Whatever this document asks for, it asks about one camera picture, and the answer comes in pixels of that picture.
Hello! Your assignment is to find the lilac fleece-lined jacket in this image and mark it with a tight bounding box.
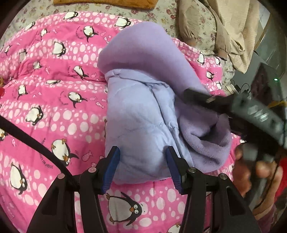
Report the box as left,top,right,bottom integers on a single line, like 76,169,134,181
98,22,232,184

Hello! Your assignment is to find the person's right hand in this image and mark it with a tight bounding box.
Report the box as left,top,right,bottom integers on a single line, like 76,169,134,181
233,146,284,221

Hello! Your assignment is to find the beige garment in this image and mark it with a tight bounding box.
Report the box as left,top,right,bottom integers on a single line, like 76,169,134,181
178,1,260,73

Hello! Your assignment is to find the floral bed sheet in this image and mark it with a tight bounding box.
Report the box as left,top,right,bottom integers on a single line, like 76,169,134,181
0,0,236,90

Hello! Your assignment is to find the orange checkered cushion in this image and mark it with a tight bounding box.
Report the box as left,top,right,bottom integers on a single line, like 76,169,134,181
53,0,158,10

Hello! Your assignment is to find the pink penguin quilt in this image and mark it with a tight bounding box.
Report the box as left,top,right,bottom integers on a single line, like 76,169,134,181
0,11,247,233

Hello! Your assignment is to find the yellow red cartoon blanket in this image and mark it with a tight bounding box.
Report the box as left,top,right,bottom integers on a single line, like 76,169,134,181
0,77,5,98

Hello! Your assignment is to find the black cable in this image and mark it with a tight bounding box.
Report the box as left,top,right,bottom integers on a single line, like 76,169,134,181
0,115,77,184

